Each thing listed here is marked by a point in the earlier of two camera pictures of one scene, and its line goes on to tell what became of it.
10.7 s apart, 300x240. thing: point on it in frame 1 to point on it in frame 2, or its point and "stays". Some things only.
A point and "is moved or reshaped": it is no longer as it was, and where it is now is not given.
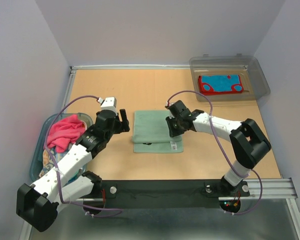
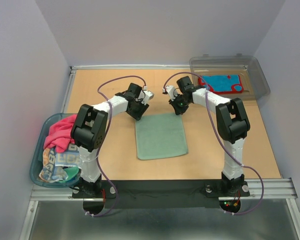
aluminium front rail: (283, 188) stays
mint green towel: (151, 133) is moved or reshaped
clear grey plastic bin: (228, 78) stays
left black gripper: (125, 122) to (137, 116)
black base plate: (169, 194) stays
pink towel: (63, 131) stays
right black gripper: (173, 132) to (178, 110)
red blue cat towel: (209, 84) stays
